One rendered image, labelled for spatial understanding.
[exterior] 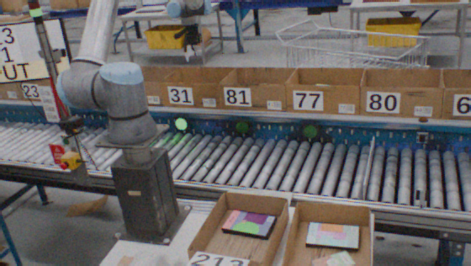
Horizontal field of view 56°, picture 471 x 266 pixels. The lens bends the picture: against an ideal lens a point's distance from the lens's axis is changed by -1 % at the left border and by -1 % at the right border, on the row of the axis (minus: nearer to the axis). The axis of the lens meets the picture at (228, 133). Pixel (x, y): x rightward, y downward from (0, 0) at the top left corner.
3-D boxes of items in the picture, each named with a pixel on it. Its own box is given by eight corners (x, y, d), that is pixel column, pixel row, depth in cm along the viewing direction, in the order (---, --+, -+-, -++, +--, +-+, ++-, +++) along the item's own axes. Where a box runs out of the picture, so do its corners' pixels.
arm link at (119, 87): (134, 118, 160) (126, 70, 153) (95, 116, 166) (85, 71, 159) (155, 103, 173) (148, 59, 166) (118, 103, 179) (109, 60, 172)
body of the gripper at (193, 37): (197, 46, 254) (194, 25, 249) (183, 46, 257) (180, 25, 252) (203, 42, 260) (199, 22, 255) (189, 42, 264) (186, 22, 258)
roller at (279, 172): (263, 198, 208) (262, 189, 206) (290, 146, 251) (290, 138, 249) (273, 199, 206) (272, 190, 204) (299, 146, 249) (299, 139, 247)
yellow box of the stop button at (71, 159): (60, 170, 234) (57, 158, 230) (71, 162, 241) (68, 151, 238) (83, 173, 228) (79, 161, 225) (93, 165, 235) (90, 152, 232)
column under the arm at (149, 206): (169, 246, 177) (153, 175, 163) (112, 239, 185) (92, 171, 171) (193, 208, 199) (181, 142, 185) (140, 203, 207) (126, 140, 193)
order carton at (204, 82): (163, 108, 277) (158, 82, 270) (184, 90, 301) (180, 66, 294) (222, 110, 262) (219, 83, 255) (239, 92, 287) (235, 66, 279)
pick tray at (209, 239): (189, 271, 162) (185, 250, 158) (226, 210, 194) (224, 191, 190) (264, 285, 152) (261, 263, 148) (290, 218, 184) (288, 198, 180)
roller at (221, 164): (200, 190, 220) (198, 182, 218) (236, 142, 263) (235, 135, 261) (209, 192, 218) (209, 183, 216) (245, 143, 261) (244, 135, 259)
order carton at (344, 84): (286, 113, 248) (284, 84, 241) (298, 93, 272) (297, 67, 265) (359, 116, 233) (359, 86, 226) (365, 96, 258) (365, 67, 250)
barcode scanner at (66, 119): (81, 138, 221) (73, 119, 217) (63, 140, 226) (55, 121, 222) (88, 132, 226) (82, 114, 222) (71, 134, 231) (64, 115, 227)
